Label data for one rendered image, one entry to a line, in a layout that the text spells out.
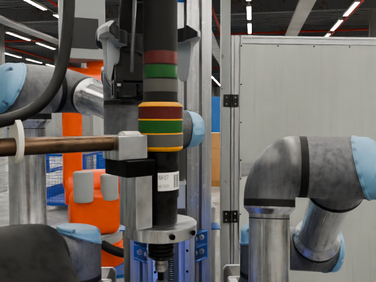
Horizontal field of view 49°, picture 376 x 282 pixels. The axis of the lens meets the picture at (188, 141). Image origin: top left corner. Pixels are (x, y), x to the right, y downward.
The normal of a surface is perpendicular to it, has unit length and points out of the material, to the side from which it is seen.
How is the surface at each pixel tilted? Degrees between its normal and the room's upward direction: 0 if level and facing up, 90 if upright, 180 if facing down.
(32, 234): 34
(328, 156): 67
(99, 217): 90
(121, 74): 90
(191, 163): 90
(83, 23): 90
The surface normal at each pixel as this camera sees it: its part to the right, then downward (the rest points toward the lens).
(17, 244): 0.49, -0.78
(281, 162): -0.39, -0.29
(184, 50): -0.84, 0.10
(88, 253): 0.70, 0.00
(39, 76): 0.65, -0.39
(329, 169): -0.16, 0.00
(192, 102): 0.05, 0.05
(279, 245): 0.30, -0.14
